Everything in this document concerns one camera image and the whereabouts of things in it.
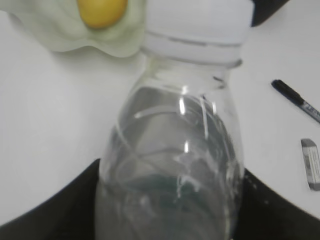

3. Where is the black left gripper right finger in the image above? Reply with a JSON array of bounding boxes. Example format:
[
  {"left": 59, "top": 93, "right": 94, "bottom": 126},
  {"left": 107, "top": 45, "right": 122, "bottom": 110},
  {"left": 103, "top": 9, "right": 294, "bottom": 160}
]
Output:
[{"left": 233, "top": 170, "right": 320, "bottom": 240}]

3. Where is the yellow mango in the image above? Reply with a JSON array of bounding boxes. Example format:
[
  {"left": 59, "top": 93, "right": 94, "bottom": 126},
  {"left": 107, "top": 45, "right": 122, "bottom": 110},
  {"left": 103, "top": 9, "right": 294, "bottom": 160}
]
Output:
[{"left": 76, "top": 0, "right": 128, "bottom": 29}]

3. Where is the black marker pen middle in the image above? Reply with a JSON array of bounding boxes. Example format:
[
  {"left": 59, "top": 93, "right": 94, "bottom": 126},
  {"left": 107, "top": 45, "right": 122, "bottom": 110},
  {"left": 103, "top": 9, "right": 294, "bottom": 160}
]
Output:
[{"left": 271, "top": 79, "right": 320, "bottom": 123}]

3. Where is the black mesh pen holder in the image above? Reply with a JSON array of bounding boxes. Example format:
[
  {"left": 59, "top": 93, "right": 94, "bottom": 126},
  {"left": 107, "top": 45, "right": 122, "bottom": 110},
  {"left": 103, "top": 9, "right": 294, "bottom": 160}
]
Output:
[{"left": 251, "top": 0, "right": 289, "bottom": 28}]

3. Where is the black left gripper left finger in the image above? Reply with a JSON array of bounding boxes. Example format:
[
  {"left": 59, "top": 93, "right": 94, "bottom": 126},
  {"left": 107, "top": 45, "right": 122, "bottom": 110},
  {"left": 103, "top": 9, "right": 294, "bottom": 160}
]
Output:
[{"left": 0, "top": 159, "right": 100, "bottom": 240}]

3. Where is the clear water bottle green label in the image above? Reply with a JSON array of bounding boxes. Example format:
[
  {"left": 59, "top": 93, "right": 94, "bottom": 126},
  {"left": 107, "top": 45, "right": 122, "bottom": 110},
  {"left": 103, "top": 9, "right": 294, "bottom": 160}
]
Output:
[{"left": 94, "top": 0, "right": 254, "bottom": 240}]

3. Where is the grey white eraser middle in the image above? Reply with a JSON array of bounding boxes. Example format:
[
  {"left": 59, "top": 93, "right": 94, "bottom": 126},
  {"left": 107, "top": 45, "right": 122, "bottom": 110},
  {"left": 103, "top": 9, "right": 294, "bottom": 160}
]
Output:
[{"left": 300, "top": 138, "right": 320, "bottom": 191}]

